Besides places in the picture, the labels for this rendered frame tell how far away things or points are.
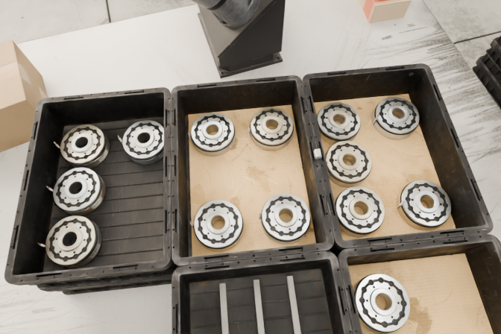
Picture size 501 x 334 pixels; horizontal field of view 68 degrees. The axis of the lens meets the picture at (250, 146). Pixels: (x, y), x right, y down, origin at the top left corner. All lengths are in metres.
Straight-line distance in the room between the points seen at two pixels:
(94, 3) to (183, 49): 1.43
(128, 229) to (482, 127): 0.98
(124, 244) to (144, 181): 0.14
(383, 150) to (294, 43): 0.50
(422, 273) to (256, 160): 0.42
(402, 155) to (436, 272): 0.26
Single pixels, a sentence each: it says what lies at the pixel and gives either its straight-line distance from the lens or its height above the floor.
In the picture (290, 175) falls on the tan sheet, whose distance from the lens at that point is 0.86.
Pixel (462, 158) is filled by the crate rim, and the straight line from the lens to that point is 0.87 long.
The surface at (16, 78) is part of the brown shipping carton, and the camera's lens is 1.14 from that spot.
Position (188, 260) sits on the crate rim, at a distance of 0.71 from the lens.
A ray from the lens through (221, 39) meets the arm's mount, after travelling 1.10.
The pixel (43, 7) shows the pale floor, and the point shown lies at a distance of 2.74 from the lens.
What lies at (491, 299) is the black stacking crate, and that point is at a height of 0.86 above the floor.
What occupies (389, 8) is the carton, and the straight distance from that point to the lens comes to 1.34.
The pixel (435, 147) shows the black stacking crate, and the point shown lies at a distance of 0.94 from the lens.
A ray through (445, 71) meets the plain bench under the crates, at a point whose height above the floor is 0.70.
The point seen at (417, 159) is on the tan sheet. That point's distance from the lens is 0.95.
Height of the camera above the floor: 1.62
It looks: 63 degrees down
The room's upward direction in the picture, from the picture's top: 2 degrees counter-clockwise
